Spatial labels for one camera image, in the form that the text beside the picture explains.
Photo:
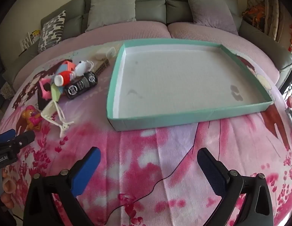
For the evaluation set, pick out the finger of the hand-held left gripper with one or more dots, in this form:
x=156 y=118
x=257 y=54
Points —
x=22 y=140
x=5 y=135

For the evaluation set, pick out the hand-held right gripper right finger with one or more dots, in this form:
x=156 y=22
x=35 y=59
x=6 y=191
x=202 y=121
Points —
x=211 y=174

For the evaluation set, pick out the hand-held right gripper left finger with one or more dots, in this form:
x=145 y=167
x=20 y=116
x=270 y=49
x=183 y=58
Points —
x=87 y=169

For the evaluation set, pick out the pink brown toy figure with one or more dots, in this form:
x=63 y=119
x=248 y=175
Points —
x=31 y=120

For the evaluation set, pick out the white plastic hair clip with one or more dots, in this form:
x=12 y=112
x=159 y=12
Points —
x=48 y=110

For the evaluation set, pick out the red white bottle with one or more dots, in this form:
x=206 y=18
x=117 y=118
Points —
x=65 y=76

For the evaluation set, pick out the black can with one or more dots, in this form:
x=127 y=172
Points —
x=82 y=84

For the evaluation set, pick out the orange blue plastic toy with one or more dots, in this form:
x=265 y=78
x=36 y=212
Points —
x=68 y=66

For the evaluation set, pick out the white smartwatch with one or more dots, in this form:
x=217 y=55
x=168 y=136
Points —
x=82 y=67

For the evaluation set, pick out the teal shallow cardboard box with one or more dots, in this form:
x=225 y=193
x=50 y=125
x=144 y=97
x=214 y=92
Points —
x=171 y=80

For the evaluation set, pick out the gold rectangular box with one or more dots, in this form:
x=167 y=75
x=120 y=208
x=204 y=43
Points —
x=102 y=67

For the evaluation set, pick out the printed cartoon blanket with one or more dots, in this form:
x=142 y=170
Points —
x=148 y=169

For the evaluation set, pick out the white book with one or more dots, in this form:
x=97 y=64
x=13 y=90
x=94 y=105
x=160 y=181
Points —
x=25 y=42

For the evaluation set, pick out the yellow book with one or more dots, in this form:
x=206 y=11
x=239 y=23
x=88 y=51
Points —
x=35 y=34

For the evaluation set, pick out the black white patterned pillow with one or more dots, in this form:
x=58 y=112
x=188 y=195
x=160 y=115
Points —
x=51 y=31

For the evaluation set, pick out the white charger plug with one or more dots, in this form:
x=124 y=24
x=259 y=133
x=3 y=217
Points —
x=104 y=53

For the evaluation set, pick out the pink sofa cover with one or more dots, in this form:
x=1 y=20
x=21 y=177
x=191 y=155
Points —
x=146 y=30

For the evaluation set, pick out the purple grey pillow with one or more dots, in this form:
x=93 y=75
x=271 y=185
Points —
x=209 y=11

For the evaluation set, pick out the orange red ornament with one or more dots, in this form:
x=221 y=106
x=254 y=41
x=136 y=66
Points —
x=253 y=16

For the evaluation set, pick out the patterned beige curtain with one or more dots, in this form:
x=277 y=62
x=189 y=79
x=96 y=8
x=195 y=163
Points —
x=270 y=9

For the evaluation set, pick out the grey sofa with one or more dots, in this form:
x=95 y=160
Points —
x=150 y=2

